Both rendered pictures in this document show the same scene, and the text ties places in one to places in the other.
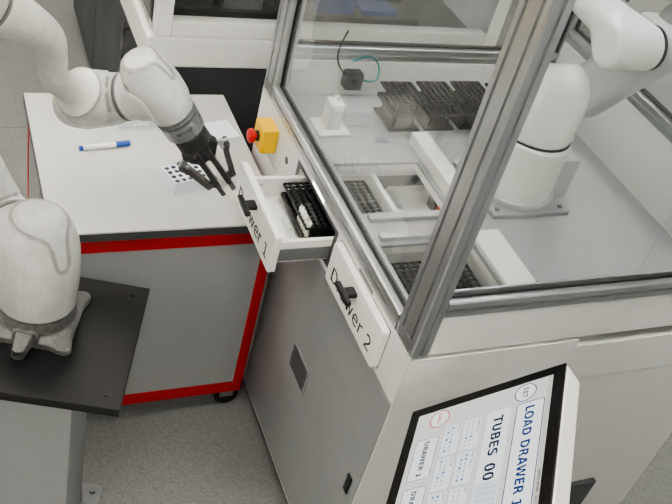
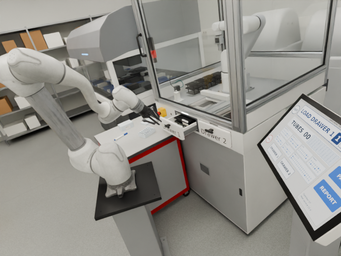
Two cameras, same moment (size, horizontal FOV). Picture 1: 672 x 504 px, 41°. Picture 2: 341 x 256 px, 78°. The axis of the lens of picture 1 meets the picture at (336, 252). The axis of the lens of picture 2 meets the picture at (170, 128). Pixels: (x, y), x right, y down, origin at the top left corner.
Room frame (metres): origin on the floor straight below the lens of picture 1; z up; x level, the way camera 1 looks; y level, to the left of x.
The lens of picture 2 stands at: (0.23, 0.15, 1.59)
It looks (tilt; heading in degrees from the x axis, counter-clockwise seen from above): 27 degrees down; 3
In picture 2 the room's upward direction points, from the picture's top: 13 degrees counter-clockwise
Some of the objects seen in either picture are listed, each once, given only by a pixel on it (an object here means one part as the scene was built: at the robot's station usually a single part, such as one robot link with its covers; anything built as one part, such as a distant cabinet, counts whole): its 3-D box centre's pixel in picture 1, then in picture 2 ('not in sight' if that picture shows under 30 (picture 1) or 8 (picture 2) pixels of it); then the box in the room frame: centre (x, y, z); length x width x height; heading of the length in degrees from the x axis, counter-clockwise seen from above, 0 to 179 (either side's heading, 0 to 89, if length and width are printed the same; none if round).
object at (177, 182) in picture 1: (187, 176); (146, 132); (1.88, 0.43, 0.78); 0.12 x 0.08 x 0.04; 137
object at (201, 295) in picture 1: (137, 260); (144, 166); (1.94, 0.56, 0.38); 0.62 x 0.58 x 0.76; 31
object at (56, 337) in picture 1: (34, 314); (120, 182); (1.23, 0.55, 0.81); 0.22 x 0.18 x 0.06; 8
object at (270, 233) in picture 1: (257, 215); (171, 127); (1.67, 0.20, 0.87); 0.29 x 0.02 x 0.11; 31
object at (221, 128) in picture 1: (213, 132); (147, 121); (2.12, 0.43, 0.77); 0.13 x 0.09 x 0.02; 134
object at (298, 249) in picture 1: (336, 214); (193, 118); (1.78, 0.02, 0.86); 0.40 x 0.26 x 0.06; 121
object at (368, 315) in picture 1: (355, 302); (213, 133); (1.47, -0.07, 0.87); 0.29 x 0.02 x 0.11; 31
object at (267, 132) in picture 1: (264, 135); (162, 112); (2.02, 0.27, 0.88); 0.07 x 0.05 x 0.07; 31
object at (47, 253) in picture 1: (35, 253); (111, 161); (1.26, 0.56, 0.95); 0.18 x 0.16 x 0.22; 61
